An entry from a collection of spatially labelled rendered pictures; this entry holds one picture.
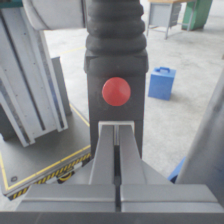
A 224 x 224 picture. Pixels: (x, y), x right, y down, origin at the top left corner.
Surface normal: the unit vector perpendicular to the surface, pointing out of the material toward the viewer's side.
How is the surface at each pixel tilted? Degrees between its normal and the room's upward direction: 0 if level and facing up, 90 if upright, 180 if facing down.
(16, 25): 90
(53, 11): 94
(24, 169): 0
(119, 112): 69
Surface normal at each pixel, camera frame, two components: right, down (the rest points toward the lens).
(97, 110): -0.02, 0.29
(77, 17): 0.17, 0.77
